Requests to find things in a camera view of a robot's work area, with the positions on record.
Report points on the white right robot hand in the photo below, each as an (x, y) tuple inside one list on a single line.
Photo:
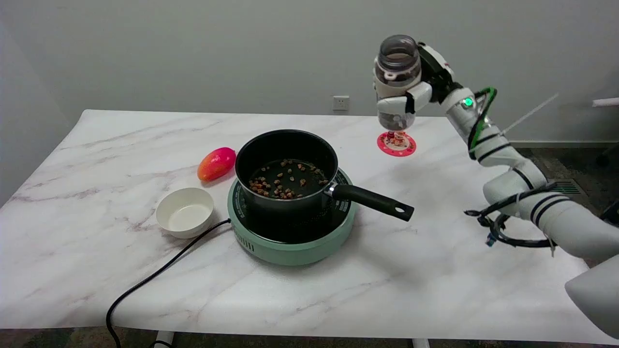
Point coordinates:
[(425, 82)]

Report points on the clear plastic bottle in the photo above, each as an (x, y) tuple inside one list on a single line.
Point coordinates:
[(397, 67)]

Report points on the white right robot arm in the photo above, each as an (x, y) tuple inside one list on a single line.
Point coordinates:
[(527, 183)]

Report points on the brown food pieces in pot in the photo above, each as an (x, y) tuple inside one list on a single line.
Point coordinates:
[(285, 181)]

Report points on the pink round coaster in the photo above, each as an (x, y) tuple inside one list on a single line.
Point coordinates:
[(397, 144)]

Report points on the green electric hot plate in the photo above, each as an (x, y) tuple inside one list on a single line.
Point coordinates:
[(290, 241)]

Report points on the red orange mango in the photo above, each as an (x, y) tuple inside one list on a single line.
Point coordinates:
[(216, 163)]

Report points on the white table leg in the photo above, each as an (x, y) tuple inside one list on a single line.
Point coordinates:
[(420, 343), (163, 339)]

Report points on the white round bowl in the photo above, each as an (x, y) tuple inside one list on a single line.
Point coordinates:
[(185, 212)]

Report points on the white wall socket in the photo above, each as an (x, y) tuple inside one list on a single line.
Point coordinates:
[(341, 103)]

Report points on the white pipe at wall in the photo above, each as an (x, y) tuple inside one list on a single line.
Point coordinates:
[(605, 102)]

